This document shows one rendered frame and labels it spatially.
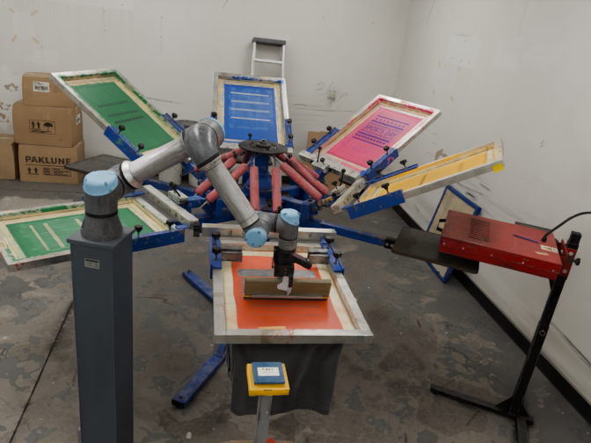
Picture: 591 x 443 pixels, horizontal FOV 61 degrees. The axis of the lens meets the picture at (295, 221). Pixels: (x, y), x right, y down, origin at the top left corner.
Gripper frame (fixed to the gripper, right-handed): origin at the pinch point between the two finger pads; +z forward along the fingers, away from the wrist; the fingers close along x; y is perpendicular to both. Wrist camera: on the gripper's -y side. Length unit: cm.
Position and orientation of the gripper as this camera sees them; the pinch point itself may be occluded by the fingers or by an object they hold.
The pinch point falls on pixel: (288, 290)
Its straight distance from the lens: 210.9
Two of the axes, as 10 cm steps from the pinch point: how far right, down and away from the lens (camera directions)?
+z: -0.9, 9.2, 3.9
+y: -9.8, -0.1, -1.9
